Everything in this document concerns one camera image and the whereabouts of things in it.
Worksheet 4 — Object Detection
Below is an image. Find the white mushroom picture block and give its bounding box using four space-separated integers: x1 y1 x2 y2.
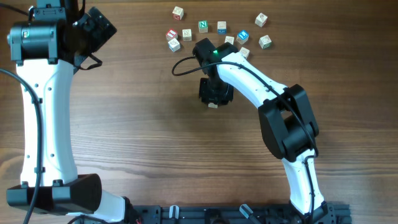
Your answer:
208 103 218 109

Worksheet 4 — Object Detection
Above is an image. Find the green Z block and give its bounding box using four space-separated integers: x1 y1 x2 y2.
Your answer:
239 47 250 59
259 35 272 49

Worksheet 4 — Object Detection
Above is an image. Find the yellow-sided S block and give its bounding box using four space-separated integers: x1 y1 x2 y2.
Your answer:
224 36 234 45

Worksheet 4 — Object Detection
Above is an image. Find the blue L block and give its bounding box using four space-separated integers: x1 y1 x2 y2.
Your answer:
236 30 249 45

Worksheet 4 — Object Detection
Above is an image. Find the green N block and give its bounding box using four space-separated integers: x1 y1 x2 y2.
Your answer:
198 20 208 33

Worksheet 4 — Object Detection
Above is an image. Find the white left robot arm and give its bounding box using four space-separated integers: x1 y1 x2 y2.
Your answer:
6 0 137 223

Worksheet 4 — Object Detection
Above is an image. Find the white blue-sided block left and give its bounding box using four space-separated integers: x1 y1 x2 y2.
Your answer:
168 38 181 52

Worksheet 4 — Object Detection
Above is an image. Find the white plain block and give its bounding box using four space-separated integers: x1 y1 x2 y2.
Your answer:
182 29 192 42

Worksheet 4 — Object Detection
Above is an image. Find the red I block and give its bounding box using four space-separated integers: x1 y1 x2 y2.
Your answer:
165 29 178 41

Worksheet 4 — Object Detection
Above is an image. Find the red-sided block top left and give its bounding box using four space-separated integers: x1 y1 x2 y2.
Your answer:
172 6 184 21

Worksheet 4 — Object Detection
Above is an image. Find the white block far right top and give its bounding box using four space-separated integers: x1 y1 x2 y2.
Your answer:
255 13 268 27

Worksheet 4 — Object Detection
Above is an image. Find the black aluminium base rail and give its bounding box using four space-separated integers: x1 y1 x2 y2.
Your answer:
74 203 352 224

